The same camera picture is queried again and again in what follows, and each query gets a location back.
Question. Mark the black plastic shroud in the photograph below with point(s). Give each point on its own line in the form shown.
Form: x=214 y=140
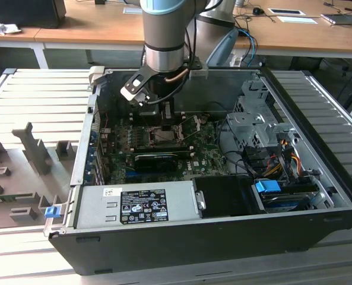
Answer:
x=220 y=196

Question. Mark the dark flat laptop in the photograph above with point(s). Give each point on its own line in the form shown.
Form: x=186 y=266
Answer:
x=340 y=19

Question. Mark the hard disk in blue carrier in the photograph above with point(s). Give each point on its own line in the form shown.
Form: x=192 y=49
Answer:
x=266 y=187

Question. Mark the crumpled white paper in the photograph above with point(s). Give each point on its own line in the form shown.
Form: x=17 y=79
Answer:
x=3 y=27

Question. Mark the silver power supply unit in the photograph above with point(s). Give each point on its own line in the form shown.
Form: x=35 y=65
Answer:
x=95 y=207

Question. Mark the blue plastic case latch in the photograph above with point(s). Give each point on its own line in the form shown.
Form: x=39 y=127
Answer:
x=51 y=212

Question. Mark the blue expansion slot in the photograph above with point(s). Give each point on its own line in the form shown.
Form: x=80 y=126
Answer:
x=131 y=173

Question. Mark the beige plastic case latch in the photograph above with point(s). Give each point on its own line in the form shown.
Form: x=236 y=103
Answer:
x=96 y=75

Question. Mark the green motherboard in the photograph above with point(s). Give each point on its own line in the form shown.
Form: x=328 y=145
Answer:
x=205 y=148

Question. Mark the thin metal locking lever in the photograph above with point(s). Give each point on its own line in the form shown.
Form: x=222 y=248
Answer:
x=146 y=123

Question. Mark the silver metal drive cage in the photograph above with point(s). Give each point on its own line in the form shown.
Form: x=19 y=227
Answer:
x=244 y=124

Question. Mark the black box on desk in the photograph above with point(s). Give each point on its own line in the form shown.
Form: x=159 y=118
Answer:
x=24 y=13

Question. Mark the black graphics card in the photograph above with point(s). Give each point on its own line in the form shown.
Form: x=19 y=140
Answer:
x=155 y=162

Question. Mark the grey parts rack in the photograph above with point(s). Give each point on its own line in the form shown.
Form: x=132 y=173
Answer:
x=21 y=178

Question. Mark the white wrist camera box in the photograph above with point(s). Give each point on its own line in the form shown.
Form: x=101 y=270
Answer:
x=131 y=93

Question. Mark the small wooden desk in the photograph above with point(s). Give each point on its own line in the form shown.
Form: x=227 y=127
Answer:
x=12 y=37

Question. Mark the black PC case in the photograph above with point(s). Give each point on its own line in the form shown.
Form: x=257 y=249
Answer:
x=193 y=246

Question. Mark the long wooden desk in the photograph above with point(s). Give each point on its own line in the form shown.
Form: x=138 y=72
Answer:
x=104 y=26

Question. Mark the black RAM slot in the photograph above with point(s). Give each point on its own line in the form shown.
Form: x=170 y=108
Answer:
x=164 y=147
x=181 y=154
x=178 y=120

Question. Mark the black computer mouse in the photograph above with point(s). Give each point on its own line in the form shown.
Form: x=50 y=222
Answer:
x=258 y=11

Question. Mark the white flat sheet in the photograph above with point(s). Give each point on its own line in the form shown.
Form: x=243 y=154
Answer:
x=297 y=19

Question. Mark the round coin battery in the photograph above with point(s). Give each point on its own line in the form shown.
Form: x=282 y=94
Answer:
x=204 y=120

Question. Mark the CPU socket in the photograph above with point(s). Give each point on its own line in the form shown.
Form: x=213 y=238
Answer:
x=148 y=140

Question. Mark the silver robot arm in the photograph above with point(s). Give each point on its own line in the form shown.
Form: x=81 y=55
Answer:
x=164 y=29

